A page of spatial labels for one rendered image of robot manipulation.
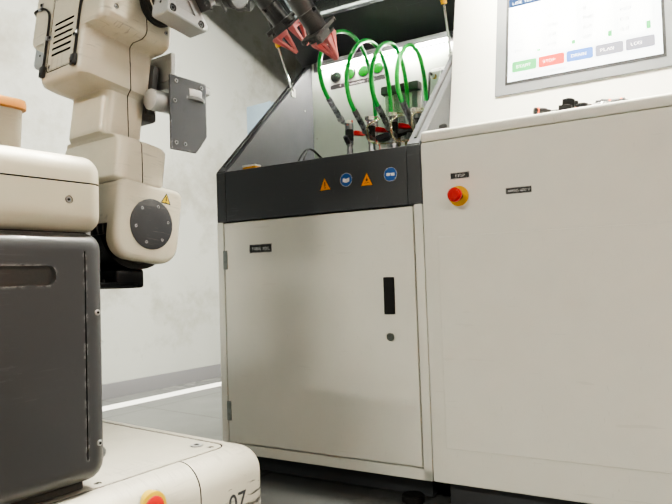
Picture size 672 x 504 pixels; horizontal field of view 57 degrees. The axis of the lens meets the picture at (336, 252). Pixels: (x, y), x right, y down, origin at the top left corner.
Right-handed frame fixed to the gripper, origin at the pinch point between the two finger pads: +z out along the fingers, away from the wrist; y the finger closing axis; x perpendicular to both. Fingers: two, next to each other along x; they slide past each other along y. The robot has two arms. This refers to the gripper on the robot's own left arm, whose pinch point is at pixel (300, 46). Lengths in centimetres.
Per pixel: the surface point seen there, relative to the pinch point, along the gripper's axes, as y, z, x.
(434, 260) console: -24, 58, 43
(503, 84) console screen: -42, 43, -10
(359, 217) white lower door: -6, 42, 35
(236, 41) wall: 177, -9, -190
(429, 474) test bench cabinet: -8, 97, 80
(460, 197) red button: -36, 48, 36
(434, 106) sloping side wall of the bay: -26.9, 34.6, 3.7
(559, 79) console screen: -56, 48, -9
